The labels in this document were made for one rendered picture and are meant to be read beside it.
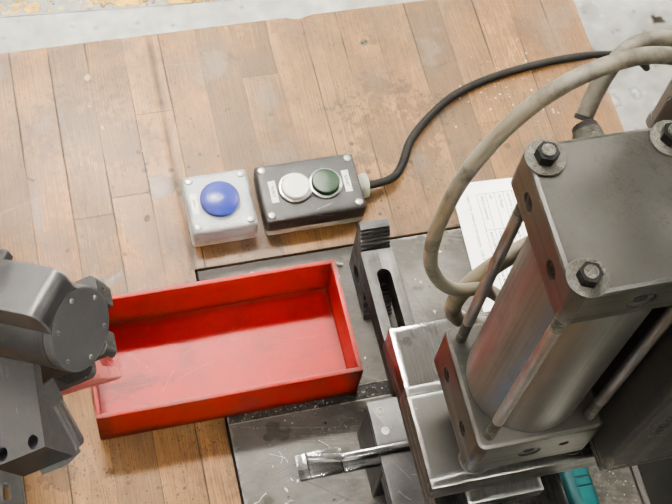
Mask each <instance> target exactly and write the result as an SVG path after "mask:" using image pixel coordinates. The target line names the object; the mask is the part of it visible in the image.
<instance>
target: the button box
mask: <svg viewBox="0 0 672 504"><path fill-rule="evenodd" d="M611 52H612V51H588V52H580V53H572V54H566V55H560V56H555V57H550V58H546V59H541V60H537V61H532V62H528V63H524V64H521V65H517V66H513V67H510V68H507V69H503V70H500V71H497V72H494V73H491V74H489V75H486V76H483V77H481V78H478V79H476V80H474V81H472V82H469V83H467V84H465V85H463V86H461V87H460V88H458V89H456V90H454V91H453V92H451V93H450V94H448V95H447V96H445V97H444V98H443V99H441V100H440V101H439V102H438V103H437V104H436V105H435V106H434V107H433V108H432V109H431V110H430V111H429V112H428V113H427V114H426V115H425V116H424V117H423V118H422V119H421V120H420V121H419V122H418V124H417V125H416V126H415V127H414V129H413V130H412V131H411V133H410V134H409V136H408V137H407V139H406V141H405V143H404V146H403V149H402V153H401V156H400V159H399V162H398V164H397V166H396V168H395V170H394V171H393V172H392V173H391V174H390V175H388V176H386V177H383V178H380V179H376V180H370V181H369V179H368V176H367V174H366V173H362V174H359V175H358V174H357V170H356V167H355V163H354V160H353V156H352V154H350V153H347V154H341V155H334V156H327V157H321V158H314V159H307V160H300V161H294V162H287V163H280V164H274V165H267V166H260V167H256V168H255V169H254V188H255V192H256V196H257V201H258V205H259V209H260V214H261V218H262V222H263V227H264V231H265V234H266V235H269V236H270V235H276V234H282V233H288V232H295V231H301V230H307V229H313V228H320V227H326V226H332V225H338V224H345V223H351V222H357V221H361V220H362V219H363V215H364V214H365V210H366V203H365V200H364V198H367V197H369V196H370V189H373V188H378V187H382V186H386V185H388V184H391V183H392V182H394V181H396V180H397V179H398V178H399V177H400V176H401V174H402V173H403V171H404V169H405V167H406V164H407V161H408V158H409V155H410V151H411V148H412V146H413V144H414V142H415V140H416V139H417V137H418V136H419V134H420V133H421V132H422V130H423V129H424V128H425V127H426V126H427V125H428V123H429V122H430V121H431V120H432V119H433V118H434V117H435V116H436V115H437V114H438V113H439V112H440V111H441V110H442V109H443V108H444V107H446V106H447V105H448V104H449V103H451V102H452V101H453V100H455V99H456V98H458V97H459V96H461V95H463V94H465V93H467V92H469V91H471V90H473V89H475V88H477V87H479V86H481V85H484V84H487V83H489V82H492V81H495V80H498V79H500V78H504V77H507V76H510V75H513V74H517V73H521V72H524V71H528V70H532V69H536V68H541V67H545V66H550V65H555V64H560V63H565V62H571V61H578V60H585V59H592V58H596V59H599V58H601V57H604V56H607V55H609V54H610V53H611ZM320 169H330V170H333V171H334V172H336V173H337V175H338V176H339V179H340V184H339V189H338V190H337V191H336V192H335V193H333V194H331V195H322V194H319V193H317V192H316V191H315V190H314V189H313V187H312V184H311V182H312V177H313V175H314V173H315V172H316V171H318V170H320ZM292 173H298V174H301V175H303V176H305V177H306V178H307V179H308V181H309V184H310V188H309V193H308V195H307V196H306V197H304V198H302V199H299V200H293V199H289V198H287V197H286V196H285V195H284V194H283V192H282V190H281V185H282V181H283V179H284V178H285V177H286V176H287V175H289V174H292Z"/></svg>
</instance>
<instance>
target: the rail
mask: <svg viewBox="0 0 672 504"><path fill-rule="evenodd" d="M408 448H410V446H409V442H408V441H403V442H398V443H393V444H388V445H383V446H377V447H372V448H367V449H362V450H357V451H352V452H347V453H342V454H341V461H347V460H352V459H357V458H362V457H367V456H372V455H377V454H382V453H387V452H392V451H397V450H403V449H408Z"/></svg>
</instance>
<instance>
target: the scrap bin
mask: <svg viewBox="0 0 672 504"><path fill-rule="evenodd" d="M112 300H113V307H111V308H109V309H108V311H109V330H108V331H110V332H112V333H114V337H115V342H116V348H117V353H116V356H117V358H118V359H119V360H120V362H121V368H122V373H123V376H122V377H121V378H119V379H117V380H114V381H110V382H107V383H103V384H100V385H96V386H92V393H93V399H94V406H95V412H96V422H97V426H98V431H99V436H100V439H101V440H106V439H111V438H117V437H122V436H127V435H133V434H138V433H144V432H149V431H154V430H160V429H165V428H170V427H176V426H181V425H186V424H192V423H197V422H203V421H208V420H213V419H219V418H224V417H229V416H235V415H240V414H245V413H251V412H256V411H262V410H267V409H272V408H278V407H283V406H288V405H294V404H299V403H304V402H310V401H315V400H321V399H326V398H331V397H337V396H342V395H347V394H353V393H356V392H357V389H358V385H359V382H360V379H361V376H362V373H363V367H362V363H361V359H360V355H359V351H358V347H357V343H356V340H355V336H354V332H353V328H352V324H351V320H350V316H349V312H348V308H347V305H346V301H345V297H344V293H343V289H342V285H341V281H340V277H339V273H338V270H337V266H336V262H335V259H331V260H325V261H319V262H313V263H307V264H300V265H294V266H288V267H282V268H276V269H270V270H264V271H258V272H252V273H246V274H240V275H234V276H228V277H222V278H216V279H210V280H204V281H198V282H192V283H185V284H179V285H173V286H167V287H161V288H155V289H149V290H143V291H137V292H131V293H125V294H119V295H113V296H112Z"/></svg>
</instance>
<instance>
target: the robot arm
mask: <svg viewBox="0 0 672 504"><path fill-rule="evenodd" d="M12 259H13V256H12V254H11V253H10V252H9V251H8V250H7V249H2V248H0V504H26V502H25V494H24V486H23V478H22V476H23V477H25V476H27V475H29V474H32V473H34V472H37V471H39V470H40V472H41V474H42V475H44V474H46V473H49V472H51V471H54V470H56V469H59V468H61V467H64V466H66V465H68V464H69V463H70V462H71V461H72V460H73V459H74V458H75V457H76V456H77V455H78V454H79V453H80V452H81V451H80V449H79V447H80V446H81V445H82V444H83V443H84V437H83V435H82V433H81V431H80V429H79V428H78V426H77V424H76V422H75V420H74V418H73V416H72V414H71V412H70V410H69V409H68V407H67V405H66V403H65V401H64V398H63V395H66V394H70V393H73V392H76V391H79V390H83V389H86V388H89V387H92V386H96V385H100V384H103V383H107V382H110V381H114V380H117V379H119V378H121V377H122V376H123V373H122V368H121V362H120V360H119V359H118V358H117V356H116V353H117V348H116V342H115V337H114V333H112V332H110V331H108V330H109V311H108V309H109V308H111V307H113V300H112V295H111V290H110V288H109V287H108V286H107V285H105V283H104V282H103V281H101V280H99V279H98V278H96V277H94V276H91V275H90V276H87V277H84V278H82V279H80V280H78V281H76V282H74V283H72V282H71V280H70V279H69V278H68V277H67V276H66V275H65V274H64V273H63V272H61V271H59V270H57V269H55V268H51V267H45V266H40V265H34V264H29V263H23V262H18V261H12ZM5 487H9V491H10V499H9V500H8V501H5V497H4V488H5Z"/></svg>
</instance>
